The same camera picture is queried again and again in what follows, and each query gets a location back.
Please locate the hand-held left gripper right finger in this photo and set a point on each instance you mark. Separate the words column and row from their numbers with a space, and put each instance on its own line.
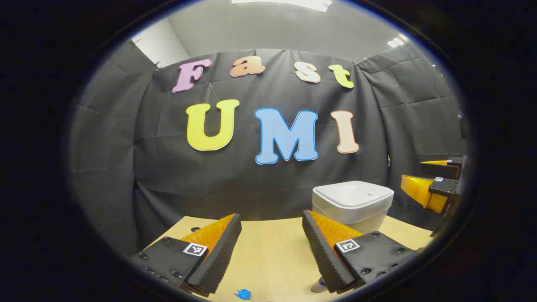
column 323, row 256

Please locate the large ceiling light panel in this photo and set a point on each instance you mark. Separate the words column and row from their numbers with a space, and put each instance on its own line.
column 285, row 4

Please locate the white desktop garbage bin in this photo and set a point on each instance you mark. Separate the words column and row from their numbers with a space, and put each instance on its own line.
column 352, row 209

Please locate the blue paper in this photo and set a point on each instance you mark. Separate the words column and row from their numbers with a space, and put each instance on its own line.
column 243, row 294

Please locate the silver pop can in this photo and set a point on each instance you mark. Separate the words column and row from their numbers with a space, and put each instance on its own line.
column 317, row 287

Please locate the small ceiling light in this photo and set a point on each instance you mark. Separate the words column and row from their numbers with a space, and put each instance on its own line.
column 396, row 42

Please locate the wooden desktop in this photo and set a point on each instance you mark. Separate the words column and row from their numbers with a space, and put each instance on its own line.
column 268, row 260

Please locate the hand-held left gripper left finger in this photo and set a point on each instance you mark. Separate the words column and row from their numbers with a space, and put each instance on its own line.
column 218, row 260

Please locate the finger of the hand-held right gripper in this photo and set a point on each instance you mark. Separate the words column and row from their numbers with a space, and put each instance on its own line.
column 440, row 170
column 444, row 186

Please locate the black backdrop cloth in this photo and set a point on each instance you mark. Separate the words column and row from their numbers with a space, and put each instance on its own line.
column 168, row 167

